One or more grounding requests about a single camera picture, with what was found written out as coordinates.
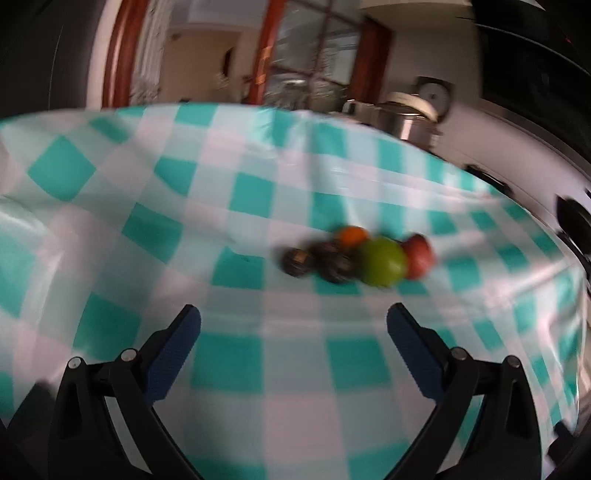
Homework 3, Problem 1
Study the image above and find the red tomato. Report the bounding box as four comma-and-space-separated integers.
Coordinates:
401, 234, 437, 280

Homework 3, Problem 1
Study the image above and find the large green tomato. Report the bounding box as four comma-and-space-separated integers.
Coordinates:
356, 236, 408, 288

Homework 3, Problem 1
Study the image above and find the dark brown passion fruit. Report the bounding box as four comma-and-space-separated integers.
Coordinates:
280, 248, 315, 278

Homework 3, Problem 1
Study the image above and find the teal white checkered tablecloth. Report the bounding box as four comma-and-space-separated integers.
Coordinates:
1, 104, 586, 479

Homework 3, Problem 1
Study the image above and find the steel pot with lid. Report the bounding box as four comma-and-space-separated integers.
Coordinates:
342, 92, 440, 150

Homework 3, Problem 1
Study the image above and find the red wooden door frame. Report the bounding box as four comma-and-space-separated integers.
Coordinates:
100, 1, 394, 113

